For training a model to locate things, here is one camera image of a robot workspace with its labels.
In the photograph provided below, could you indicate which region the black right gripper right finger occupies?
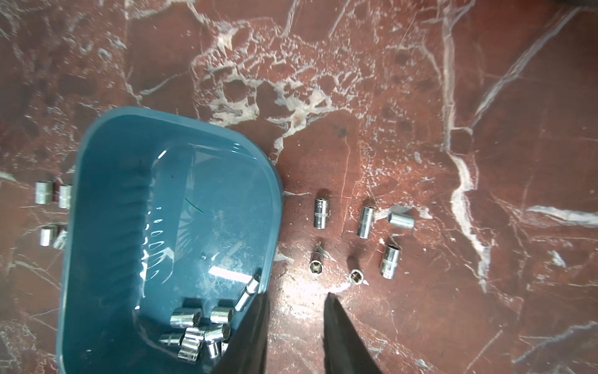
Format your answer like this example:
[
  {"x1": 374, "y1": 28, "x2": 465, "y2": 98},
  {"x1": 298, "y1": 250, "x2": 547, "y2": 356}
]
[{"x1": 323, "y1": 293, "x2": 381, "y2": 373}]

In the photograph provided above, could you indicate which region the teal plastic storage box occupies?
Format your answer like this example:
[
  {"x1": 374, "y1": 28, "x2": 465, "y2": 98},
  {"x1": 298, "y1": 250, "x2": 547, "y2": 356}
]
[{"x1": 56, "y1": 108, "x2": 283, "y2": 373}]

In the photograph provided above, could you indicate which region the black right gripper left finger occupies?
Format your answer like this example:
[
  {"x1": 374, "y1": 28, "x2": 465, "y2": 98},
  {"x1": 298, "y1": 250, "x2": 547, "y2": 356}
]
[{"x1": 213, "y1": 293, "x2": 270, "y2": 374}]

